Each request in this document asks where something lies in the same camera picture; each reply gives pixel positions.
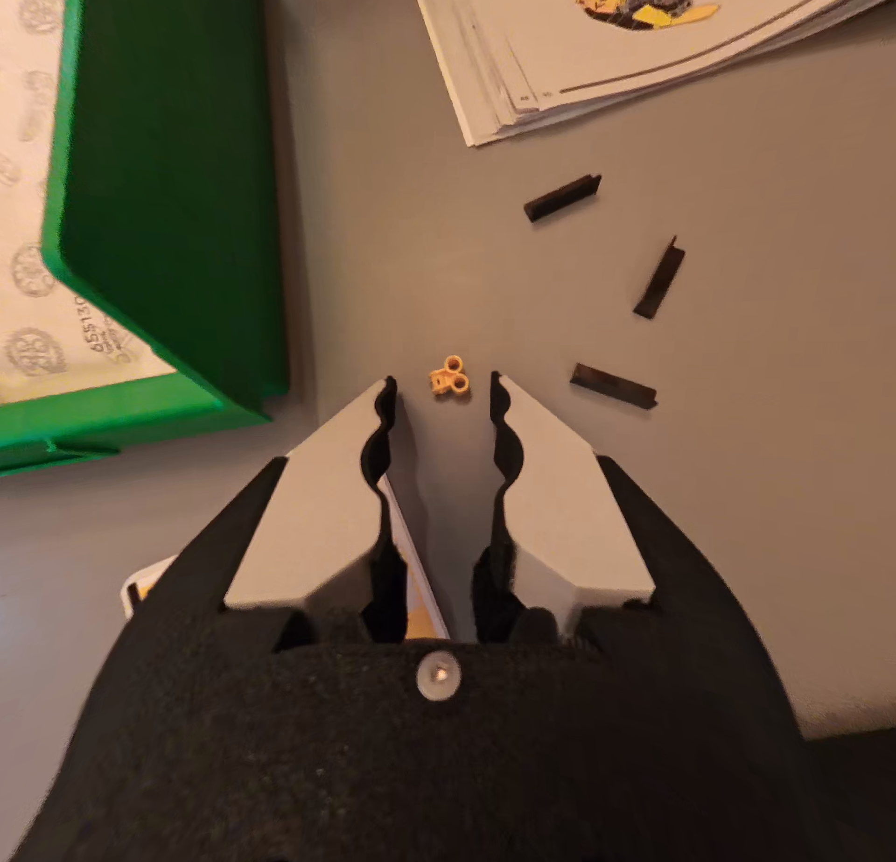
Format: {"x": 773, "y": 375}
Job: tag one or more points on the grey desk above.
{"x": 735, "y": 526}

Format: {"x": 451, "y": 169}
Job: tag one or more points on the green plastic bin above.
{"x": 175, "y": 176}

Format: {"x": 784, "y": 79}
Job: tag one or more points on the white printed paper bag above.
{"x": 42, "y": 176}

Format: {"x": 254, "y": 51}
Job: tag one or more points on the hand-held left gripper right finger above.
{"x": 574, "y": 526}

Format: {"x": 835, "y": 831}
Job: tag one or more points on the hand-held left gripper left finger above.
{"x": 308, "y": 526}

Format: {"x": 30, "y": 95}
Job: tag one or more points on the black brick strip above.
{"x": 612, "y": 384}
{"x": 560, "y": 199}
{"x": 659, "y": 281}

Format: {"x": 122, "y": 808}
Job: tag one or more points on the instruction booklet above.
{"x": 560, "y": 36}

